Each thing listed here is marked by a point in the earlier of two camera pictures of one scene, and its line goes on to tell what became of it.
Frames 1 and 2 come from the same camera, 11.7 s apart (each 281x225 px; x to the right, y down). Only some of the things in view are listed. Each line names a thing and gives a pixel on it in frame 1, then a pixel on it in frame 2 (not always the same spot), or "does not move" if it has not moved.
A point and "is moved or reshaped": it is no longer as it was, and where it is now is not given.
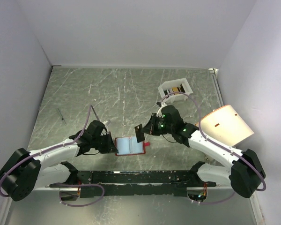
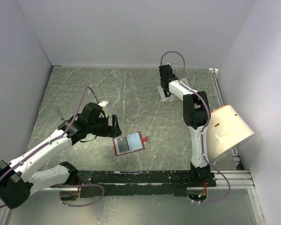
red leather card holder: [129, 146] is moved or reshaped
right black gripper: [149, 128] -> [173, 75]
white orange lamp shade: [225, 125] does not move
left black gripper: [110, 146] -> [105, 132]
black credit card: [140, 135] -> [122, 144]
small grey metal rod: [62, 118] does not move
